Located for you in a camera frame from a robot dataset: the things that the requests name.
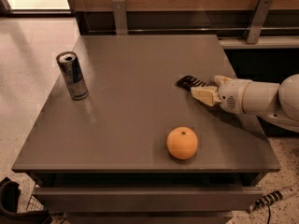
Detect orange fruit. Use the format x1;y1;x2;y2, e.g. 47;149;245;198
166;127;198;160

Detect metal bracket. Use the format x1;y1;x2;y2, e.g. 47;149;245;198
246;0;274;44
112;0;128;35

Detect left metal bracket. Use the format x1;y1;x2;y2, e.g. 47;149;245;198
112;0;128;35

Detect right metal bracket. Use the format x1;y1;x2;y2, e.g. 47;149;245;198
246;0;274;44

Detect silver blue redbull can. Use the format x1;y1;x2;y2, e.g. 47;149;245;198
56;51;88;100

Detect black cable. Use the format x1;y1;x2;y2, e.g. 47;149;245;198
266;204;273;224

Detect grey cabinet drawer front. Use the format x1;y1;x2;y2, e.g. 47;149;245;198
33;187;262;213

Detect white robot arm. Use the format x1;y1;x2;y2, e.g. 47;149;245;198
191;75;299;132

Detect black rxbar chocolate bar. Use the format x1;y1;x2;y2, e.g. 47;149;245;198
176;76;207;91

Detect striped power strip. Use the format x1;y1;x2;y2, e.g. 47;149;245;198
248;185;297;213

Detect wire basket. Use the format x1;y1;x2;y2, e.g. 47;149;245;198
26;192;46;212

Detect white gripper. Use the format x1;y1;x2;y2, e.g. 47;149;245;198
191;75;250;114

